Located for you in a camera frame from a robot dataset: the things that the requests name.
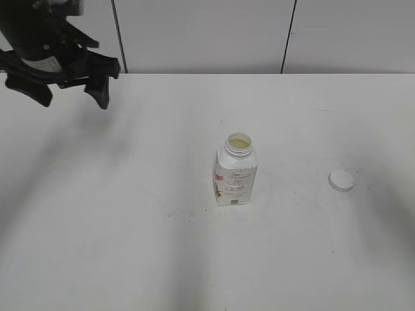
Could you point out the white meinianda bottle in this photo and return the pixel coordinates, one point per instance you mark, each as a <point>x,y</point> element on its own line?
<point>234,170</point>

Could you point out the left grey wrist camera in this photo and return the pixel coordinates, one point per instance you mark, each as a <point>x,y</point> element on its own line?
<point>60,7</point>

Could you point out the white bottle cap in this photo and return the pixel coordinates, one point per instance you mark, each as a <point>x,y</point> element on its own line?
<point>341,180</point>

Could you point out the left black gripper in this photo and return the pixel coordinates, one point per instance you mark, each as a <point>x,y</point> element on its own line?
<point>53,51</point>

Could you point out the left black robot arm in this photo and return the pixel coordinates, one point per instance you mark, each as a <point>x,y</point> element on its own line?
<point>23,10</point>

